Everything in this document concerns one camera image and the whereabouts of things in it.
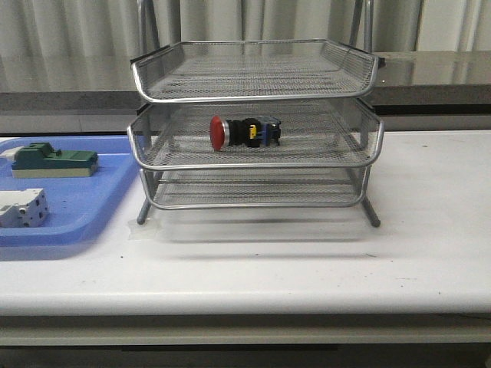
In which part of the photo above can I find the red emergency stop button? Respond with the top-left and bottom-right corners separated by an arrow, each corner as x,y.
209,116 -> 282,151

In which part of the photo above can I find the blue plastic tray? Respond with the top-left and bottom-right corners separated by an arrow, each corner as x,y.
1,136 -> 138,247

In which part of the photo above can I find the silver metal rack frame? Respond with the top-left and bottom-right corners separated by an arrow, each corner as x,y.
137,1 -> 384,227

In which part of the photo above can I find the white small component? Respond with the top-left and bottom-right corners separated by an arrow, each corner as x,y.
0,146 -> 22,162

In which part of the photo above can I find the green terminal block module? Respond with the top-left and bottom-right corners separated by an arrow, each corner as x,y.
11,142 -> 99,179

